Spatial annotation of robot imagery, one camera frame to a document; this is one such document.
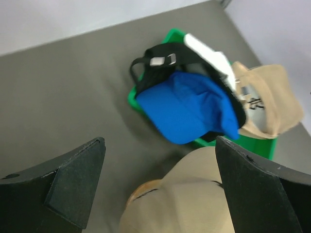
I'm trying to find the white cap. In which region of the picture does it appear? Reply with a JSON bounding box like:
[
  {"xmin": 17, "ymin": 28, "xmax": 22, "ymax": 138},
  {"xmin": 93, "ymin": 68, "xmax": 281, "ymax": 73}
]
[{"xmin": 183, "ymin": 33, "xmax": 236, "ymax": 94}]

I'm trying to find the round wooden hat stand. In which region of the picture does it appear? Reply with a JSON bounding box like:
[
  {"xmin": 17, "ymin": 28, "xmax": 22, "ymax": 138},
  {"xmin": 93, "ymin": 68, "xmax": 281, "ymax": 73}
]
[{"xmin": 124, "ymin": 179, "xmax": 163, "ymax": 212}]

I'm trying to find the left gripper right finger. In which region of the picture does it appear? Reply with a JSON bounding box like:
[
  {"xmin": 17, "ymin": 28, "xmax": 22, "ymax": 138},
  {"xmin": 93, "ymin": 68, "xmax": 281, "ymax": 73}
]
[{"xmin": 215, "ymin": 136, "xmax": 311, "ymax": 233}]

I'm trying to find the green plastic tray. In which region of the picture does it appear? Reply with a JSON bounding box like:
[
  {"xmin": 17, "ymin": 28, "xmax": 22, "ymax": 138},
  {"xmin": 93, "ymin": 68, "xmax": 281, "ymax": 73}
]
[{"xmin": 127, "ymin": 28, "xmax": 277, "ymax": 160}]

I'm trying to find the blue cap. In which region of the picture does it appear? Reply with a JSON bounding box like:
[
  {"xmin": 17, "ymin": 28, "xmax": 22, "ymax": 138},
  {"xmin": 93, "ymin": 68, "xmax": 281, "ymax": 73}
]
[{"xmin": 136, "ymin": 71, "xmax": 239, "ymax": 144}]

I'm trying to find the black cap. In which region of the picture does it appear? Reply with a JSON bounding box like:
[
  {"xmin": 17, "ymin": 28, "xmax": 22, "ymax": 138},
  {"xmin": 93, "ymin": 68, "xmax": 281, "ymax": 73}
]
[{"xmin": 129, "ymin": 42, "xmax": 247, "ymax": 128}]

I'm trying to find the tan baseball cap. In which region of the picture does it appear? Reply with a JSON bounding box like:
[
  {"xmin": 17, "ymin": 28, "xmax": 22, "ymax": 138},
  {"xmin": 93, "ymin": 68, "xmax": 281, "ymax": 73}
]
[{"xmin": 119, "ymin": 147, "xmax": 235, "ymax": 233}]

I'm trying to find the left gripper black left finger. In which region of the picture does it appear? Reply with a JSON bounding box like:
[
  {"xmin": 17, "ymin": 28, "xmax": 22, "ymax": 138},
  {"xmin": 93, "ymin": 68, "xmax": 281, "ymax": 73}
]
[{"xmin": 0, "ymin": 137, "xmax": 106, "ymax": 233}]

